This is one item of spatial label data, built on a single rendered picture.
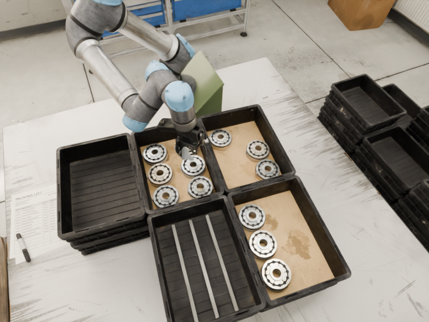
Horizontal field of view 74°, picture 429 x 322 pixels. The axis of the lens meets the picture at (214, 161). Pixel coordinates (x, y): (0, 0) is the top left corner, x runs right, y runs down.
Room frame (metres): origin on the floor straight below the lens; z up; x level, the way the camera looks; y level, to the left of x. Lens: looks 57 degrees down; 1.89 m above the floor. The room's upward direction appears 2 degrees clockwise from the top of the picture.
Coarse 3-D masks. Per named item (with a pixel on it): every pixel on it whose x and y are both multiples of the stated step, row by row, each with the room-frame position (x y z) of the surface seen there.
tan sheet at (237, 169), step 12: (240, 132) 0.87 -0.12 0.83; (252, 132) 0.87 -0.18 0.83; (240, 144) 0.80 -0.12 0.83; (216, 156) 0.73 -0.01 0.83; (228, 156) 0.73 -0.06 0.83; (240, 156) 0.73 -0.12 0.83; (228, 168) 0.67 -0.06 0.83; (240, 168) 0.67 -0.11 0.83; (252, 168) 0.67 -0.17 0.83; (228, 180) 0.60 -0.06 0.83; (240, 180) 0.61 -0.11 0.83; (252, 180) 0.61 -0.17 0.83
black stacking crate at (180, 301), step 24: (168, 216) 0.40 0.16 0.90; (192, 216) 0.43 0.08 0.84; (216, 216) 0.44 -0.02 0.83; (168, 240) 0.34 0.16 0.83; (192, 240) 0.34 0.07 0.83; (216, 240) 0.34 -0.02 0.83; (168, 264) 0.25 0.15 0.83; (192, 264) 0.25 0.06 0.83; (216, 264) 0.26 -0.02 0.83; (240, 264) 0.26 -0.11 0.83; (168, 288) 0.17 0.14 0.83; (192, 288) 0.17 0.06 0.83; (216, 288) 0.18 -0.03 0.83; (240, 288) 0.18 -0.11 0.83; (192, 312) 0.10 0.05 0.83
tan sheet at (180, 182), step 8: (168, 144) 0.78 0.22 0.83; (168, 152) 0.74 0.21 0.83; (200, 152) 0.75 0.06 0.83; (144, 160) 0.69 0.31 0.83; (168, 160) 0.69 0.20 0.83; (176, 160) 0.69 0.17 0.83; (176, 168) 0.66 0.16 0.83; (176, 176) 0.61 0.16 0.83; (184, 176) 0.62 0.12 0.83; (208, 176) 0.62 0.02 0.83; (176, 184) 0.58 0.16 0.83; (184, 184) 0.58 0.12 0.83; (152, 192) 0.53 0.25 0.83; (184, 192) 0.54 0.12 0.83; (152, 200) 0.50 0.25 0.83; (184, 200) 0.50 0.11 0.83
